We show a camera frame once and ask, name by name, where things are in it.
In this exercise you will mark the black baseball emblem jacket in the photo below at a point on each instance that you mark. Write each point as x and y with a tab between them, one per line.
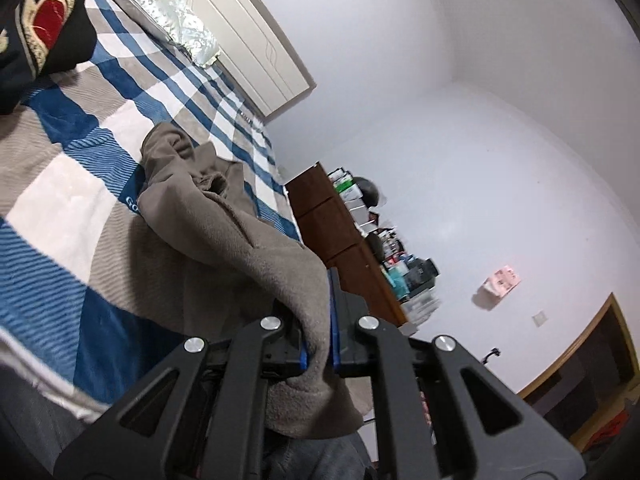
40	38

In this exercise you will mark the blue white plaid blanket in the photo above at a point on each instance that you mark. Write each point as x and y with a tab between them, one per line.
91	298

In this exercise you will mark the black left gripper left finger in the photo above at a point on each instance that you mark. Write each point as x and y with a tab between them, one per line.
286	352

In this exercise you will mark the brown wooden dresser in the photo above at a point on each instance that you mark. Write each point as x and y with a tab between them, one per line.
327	228

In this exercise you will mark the white wall socket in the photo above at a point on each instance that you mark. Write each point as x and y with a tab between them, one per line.
540	318

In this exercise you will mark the pink wall calendar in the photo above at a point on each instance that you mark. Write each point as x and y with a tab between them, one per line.
501	283

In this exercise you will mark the wooden door frame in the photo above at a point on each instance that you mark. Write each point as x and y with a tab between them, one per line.
588	392

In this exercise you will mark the pale green rear pillow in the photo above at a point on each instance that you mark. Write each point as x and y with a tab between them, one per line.
187	31

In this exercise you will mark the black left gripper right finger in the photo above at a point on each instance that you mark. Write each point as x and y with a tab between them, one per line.
348	356

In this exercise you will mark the grey-brown fleece sweatpants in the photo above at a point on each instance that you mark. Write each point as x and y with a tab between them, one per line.
194	258

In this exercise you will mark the black helmet on dresser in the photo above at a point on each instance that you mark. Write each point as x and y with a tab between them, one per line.
371	196

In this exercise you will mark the white wooden headboard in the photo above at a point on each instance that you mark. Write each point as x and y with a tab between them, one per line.
256	53

